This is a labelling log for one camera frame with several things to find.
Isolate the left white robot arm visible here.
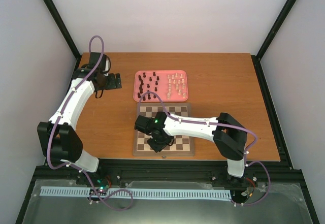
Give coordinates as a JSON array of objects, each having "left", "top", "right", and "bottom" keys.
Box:
[{"left": 37, "top": 52, "right": 122, "bottom": 185}]

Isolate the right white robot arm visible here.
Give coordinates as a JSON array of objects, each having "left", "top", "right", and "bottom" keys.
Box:
[{"left": 135, "top": 112, "right": 247, "bottom": 178}]

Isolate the wooden chess board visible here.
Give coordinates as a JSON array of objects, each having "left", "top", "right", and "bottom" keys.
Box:
[{"left": 133, "top": 103, "right": 195, "bottom": 158}]

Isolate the pink plastic tray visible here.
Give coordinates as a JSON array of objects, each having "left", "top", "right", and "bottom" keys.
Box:
[{"left": 133, "top": 70, "right": 189, "bottom": 102}]

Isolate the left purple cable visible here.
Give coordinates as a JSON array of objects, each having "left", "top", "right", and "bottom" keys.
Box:
[{"left": 47, "top": 35, "right": 134, "bottom": 211}]

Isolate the light blue cable duct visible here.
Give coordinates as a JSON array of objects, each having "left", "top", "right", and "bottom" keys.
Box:
[{"left": 39, "top": 186, "right": 231, "bottom": 201}]

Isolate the black aluminium frame base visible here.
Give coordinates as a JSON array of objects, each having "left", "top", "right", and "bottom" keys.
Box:
[{"left": 17, "top": 55, "right": 319, "bottom": 223}]

